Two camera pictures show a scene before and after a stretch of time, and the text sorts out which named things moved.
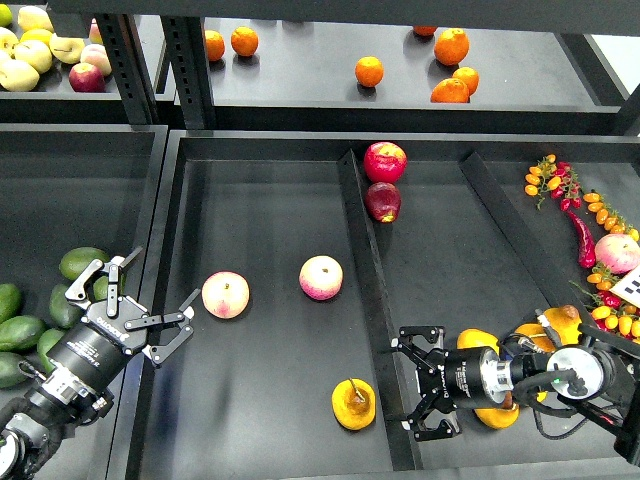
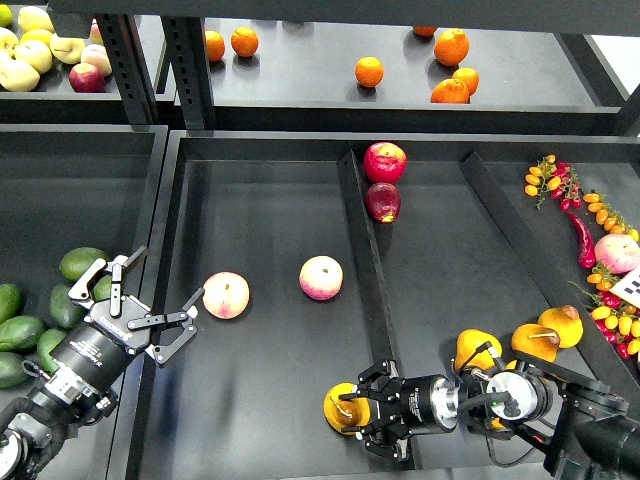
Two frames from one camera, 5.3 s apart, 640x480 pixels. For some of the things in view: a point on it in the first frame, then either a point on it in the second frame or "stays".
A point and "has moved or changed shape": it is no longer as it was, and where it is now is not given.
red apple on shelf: x=86 y=78 stays
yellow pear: x=354 y=404 has moved or changed shape
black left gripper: x=113 y=328 stays
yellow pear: x=564 y=321 stays
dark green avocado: x=65 y=314 stays
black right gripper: x=454 y=380 -> x=419 y=405
